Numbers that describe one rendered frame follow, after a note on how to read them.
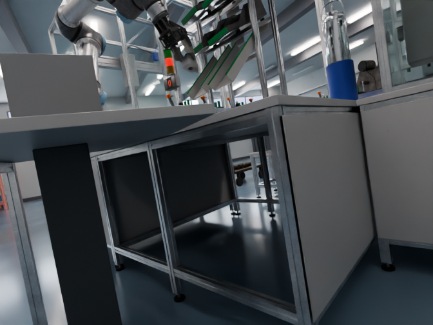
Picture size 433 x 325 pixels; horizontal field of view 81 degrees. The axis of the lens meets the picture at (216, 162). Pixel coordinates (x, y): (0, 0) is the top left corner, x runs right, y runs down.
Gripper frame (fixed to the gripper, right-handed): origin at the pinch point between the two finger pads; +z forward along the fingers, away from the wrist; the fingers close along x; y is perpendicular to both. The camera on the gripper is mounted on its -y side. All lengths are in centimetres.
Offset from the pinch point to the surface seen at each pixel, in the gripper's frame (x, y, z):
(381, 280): 37, 22, 128
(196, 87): -6.5, -2.8, 11.7
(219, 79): 8.0, 0.9, 13.9
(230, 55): 13.3, -11.5, 8.5
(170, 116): 18, 57, 11
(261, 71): 25.8, -1.4, 20.1
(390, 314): 40, 43, 118
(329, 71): 43, -63, 49
